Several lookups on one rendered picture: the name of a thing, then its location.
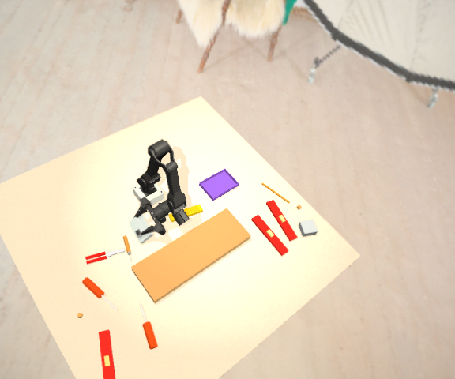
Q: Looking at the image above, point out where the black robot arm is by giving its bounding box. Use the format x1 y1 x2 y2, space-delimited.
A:
137 139 190 226

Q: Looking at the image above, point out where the red flat block with small yellow cube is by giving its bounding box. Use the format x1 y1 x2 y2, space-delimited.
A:
99 329 115 379
251 215 289 256
266 200 298 242

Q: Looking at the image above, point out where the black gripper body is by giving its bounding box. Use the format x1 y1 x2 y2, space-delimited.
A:
140 197 170 236

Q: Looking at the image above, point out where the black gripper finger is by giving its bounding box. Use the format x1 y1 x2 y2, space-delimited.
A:
141 225 158 235
134 203 148 218

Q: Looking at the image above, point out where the yellow rectangular bar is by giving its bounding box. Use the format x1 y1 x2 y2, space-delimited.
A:
168 205 203 222

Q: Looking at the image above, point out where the orange flat panel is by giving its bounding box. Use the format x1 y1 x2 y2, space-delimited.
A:
131 208 251 303

